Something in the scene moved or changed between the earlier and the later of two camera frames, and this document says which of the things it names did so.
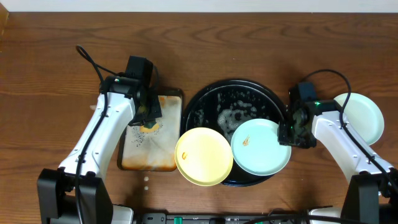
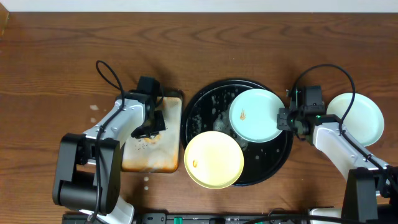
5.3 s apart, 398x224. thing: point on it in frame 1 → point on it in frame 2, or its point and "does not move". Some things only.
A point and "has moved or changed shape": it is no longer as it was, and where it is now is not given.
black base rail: x=163 y=218 does not move
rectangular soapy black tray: x=150 y=145 does not move
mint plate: x=255 y=150 → x=253 y=116
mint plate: x=365 y=116 does not move
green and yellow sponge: x=143 y=129 has moved or changed shape
